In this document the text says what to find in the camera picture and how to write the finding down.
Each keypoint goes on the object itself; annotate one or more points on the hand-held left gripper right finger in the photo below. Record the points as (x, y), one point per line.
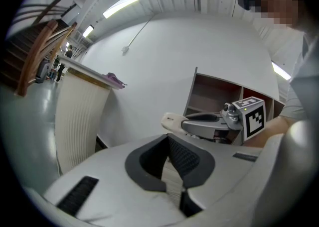
(224, 178)

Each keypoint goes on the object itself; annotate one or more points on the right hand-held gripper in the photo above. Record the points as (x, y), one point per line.
(253, 121)

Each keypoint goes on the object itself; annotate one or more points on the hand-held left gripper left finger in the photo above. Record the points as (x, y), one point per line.
(107, 183)

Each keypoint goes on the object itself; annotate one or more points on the person's right forearm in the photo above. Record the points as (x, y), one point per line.
(271, 129)

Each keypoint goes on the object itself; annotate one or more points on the grey wooden desk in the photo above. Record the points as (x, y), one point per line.
(172, 188)

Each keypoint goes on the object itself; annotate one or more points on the white curved counter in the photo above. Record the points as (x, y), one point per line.
(79, 116)

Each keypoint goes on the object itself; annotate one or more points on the long ceiling light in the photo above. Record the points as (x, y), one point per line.
(88, 31)
(122, 4)
(281, 71)

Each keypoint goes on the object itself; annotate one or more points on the purple item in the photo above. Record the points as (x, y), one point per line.
(113, 79)

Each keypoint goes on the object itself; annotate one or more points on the person's grey t-shirt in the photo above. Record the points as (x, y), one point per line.
(302, 89)

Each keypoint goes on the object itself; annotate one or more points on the dark grey machine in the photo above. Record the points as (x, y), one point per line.
(43, 71)

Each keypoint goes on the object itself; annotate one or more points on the brown wooden staircase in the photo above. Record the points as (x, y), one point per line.
(35, 46)

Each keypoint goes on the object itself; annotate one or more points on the white wall conduit with socket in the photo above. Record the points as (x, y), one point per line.
(125, 48)

